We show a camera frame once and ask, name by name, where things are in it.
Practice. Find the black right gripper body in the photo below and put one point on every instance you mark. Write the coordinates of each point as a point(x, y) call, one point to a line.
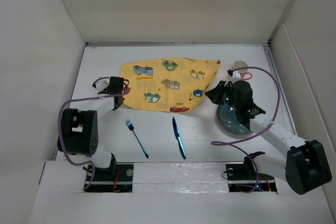
point(224, 94)

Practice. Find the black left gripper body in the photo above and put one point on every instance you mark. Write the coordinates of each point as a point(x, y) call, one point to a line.
point(122, 99)

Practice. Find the yellow vehicle print cloth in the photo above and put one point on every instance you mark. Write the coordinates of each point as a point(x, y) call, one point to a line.
point(173, 85)

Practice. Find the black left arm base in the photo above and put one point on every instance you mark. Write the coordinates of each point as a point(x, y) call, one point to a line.
point(117, 180)

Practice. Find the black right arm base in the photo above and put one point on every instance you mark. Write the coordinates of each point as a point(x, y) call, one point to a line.
point(242, 177)

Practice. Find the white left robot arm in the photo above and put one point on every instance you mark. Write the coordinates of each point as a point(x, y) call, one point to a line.
point(78, 136)

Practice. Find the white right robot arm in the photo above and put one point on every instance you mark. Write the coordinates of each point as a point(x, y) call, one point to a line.
point(304, 165)

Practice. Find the pink ceramic mug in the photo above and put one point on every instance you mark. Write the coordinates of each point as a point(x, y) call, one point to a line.
point(242, 68)

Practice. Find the dark teal ceramic plate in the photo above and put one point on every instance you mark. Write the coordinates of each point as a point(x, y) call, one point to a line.
point(227, 118)

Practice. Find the blue metal fork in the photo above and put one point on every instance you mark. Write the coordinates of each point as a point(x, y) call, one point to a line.
point(131, 128)

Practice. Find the blue metal knife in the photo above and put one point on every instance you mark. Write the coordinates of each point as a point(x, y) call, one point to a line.
point(179, 140)

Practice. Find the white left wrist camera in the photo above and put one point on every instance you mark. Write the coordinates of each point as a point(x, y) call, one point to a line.
point(101, 83)

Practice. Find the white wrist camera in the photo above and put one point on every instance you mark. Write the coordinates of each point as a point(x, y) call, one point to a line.
point(101, 83)
point(233, 76)

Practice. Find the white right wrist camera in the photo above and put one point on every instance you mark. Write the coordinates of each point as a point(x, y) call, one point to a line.
point(233, 76)

